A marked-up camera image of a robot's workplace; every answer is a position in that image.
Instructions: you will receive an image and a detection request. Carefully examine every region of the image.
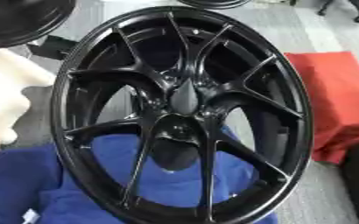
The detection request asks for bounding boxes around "large black spoked wheel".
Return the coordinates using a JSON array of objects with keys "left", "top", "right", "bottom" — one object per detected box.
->
[{"left": 49, "top": 5, "right": 314, "bottom": 224}]

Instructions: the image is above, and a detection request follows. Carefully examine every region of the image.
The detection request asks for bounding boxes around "black wheel rim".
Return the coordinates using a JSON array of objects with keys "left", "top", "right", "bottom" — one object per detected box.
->
[{"left": 0, "top": 0, "right": 79, "bottom": 50}]

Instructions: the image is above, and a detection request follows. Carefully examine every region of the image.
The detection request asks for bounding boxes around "black round rim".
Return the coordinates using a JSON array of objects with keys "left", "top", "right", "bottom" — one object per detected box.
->
[{"left": 176, "top": 0, "right": 253, "bottom": 10}]

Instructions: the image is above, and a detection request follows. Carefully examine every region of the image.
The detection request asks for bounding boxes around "black flat object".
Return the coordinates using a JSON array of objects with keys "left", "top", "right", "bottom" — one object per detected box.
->
[{"left": 26, "top": 35, "right": 81, "bottom": 61}]

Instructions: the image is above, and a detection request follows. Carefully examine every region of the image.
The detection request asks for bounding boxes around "red cloth-covered table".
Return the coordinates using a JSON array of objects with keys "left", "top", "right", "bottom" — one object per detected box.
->
[{"left": 284, "top": 51, "right": 359, "bottom": 165}]

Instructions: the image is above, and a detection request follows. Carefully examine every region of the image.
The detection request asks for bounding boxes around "white crumpled cloth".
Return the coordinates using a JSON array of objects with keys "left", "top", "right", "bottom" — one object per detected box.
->
[{"left": 0, "top": 47, "right": 57, "bottom": 155}]

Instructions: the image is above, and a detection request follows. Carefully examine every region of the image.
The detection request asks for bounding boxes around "small white tag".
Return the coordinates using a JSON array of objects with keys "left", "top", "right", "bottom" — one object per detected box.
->
[{"left": 21, "top": 208, "right": 40, "bottom": 224}]

